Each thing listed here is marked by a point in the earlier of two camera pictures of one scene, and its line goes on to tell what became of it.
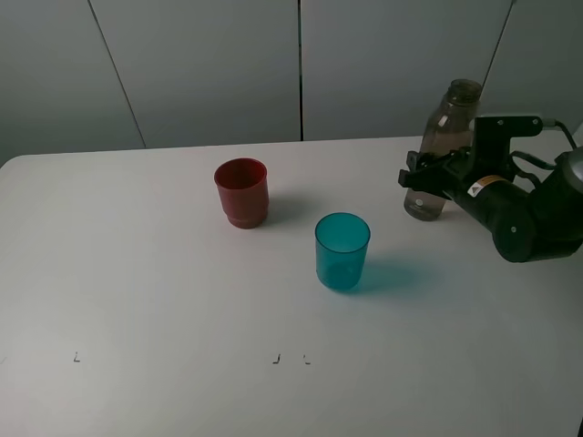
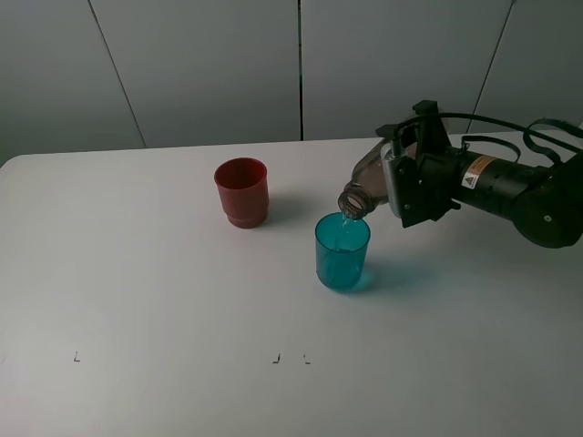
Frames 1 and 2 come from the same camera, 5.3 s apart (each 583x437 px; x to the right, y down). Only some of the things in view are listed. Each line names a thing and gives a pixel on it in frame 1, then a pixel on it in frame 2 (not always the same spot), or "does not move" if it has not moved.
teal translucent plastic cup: [341, 240] does not move
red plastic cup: [244, 191] does not move
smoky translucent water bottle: [448, 130] to [368, 186]
